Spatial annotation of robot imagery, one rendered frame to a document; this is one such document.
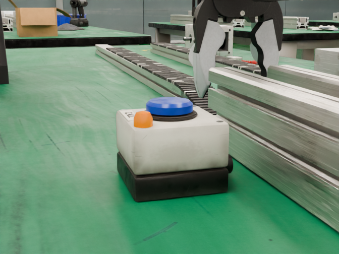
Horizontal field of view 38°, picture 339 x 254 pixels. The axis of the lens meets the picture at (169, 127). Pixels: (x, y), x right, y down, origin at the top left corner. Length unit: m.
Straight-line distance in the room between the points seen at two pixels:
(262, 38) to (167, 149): 0.26
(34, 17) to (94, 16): 9.12
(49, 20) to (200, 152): 2.38
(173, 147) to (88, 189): 0.09
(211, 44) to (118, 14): 11.40
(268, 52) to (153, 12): 11.63
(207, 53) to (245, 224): 0.27
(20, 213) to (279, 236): 0.19
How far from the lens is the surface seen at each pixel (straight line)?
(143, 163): 0.38
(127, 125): 0.40
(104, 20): 11.88
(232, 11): 0.59
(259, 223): 0.36
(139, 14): 12.12
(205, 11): 0.58
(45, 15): 2.74
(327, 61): 0.69
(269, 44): 0.61
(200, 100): 0.70
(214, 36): 0.58
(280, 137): 0.41
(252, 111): 0.45
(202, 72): 0.58
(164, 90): 0.85
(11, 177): 0.47
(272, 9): 0.61
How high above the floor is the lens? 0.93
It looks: 14 degrees down
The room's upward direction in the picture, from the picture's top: straight up
